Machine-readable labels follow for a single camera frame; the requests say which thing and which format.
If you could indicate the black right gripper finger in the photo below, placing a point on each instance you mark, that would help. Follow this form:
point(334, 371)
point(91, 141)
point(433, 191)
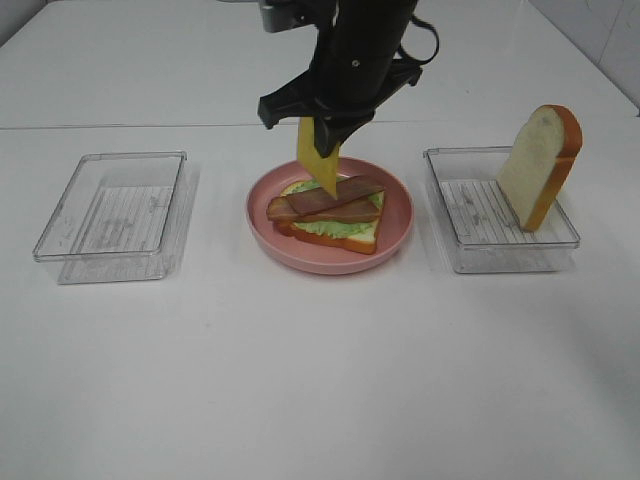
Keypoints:
point(294, 99)
point(329, 132)

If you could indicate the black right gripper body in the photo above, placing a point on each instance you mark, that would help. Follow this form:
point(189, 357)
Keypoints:
point(354, 68)

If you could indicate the yellow cheese slice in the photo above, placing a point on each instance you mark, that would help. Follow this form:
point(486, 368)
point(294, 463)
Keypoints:
point(323, 170)

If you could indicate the bacon strip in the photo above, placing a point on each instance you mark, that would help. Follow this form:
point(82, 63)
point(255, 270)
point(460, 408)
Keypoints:
point(359, 210)
point(347, 190)

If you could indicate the green lettuce leaf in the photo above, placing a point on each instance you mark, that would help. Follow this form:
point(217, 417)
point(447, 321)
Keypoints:
point(341, 230)

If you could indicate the white bread slice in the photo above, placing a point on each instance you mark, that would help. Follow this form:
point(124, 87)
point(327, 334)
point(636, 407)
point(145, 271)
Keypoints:
point(541, 158)
point(358, 244)

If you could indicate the pink round plate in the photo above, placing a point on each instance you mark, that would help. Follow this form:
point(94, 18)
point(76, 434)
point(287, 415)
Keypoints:
point(395, 226)

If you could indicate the clear plastic right container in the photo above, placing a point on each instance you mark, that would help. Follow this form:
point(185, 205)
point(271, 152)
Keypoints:
point(479, 230)

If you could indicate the clear plastic container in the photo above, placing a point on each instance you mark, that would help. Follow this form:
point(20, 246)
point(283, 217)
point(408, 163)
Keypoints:
point(479, 230)
point(122, 217)

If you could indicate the clear plastic left container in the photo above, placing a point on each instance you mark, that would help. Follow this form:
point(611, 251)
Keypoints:
point(122, 217)

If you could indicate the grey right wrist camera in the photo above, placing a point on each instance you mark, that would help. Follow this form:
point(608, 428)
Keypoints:
point(282, 15)

